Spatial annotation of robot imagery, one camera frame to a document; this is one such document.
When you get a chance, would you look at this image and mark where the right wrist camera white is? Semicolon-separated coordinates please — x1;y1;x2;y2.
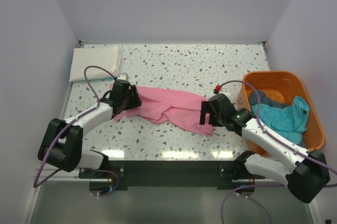
219;88;232;98

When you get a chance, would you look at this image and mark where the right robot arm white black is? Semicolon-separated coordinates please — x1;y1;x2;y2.
200;94;330;203

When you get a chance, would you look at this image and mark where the orange plastic basket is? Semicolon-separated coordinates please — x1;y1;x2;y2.
236;70;326;158

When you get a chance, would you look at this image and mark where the turquoise t shirt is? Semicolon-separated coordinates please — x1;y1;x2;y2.
251;96;310;147

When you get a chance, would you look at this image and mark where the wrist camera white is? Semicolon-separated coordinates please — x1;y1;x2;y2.
117;73;129;81
219;88;232;98

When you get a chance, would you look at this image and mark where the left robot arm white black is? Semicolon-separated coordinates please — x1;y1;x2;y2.
38;79;142;178

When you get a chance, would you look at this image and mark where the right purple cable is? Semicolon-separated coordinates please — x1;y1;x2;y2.
215;79;337;224

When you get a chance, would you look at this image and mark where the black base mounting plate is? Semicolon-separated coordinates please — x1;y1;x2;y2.
78;160;262;192

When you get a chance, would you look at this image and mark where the grey t shirt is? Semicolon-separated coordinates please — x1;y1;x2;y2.
248;90;289;109

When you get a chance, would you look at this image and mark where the pink t shirt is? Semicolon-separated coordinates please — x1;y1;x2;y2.
114;87;214;136

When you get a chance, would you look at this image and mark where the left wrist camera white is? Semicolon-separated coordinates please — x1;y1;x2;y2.
117;73;129;81

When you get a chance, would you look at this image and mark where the folded white t shirt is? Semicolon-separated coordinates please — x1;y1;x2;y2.
69;45;121;82

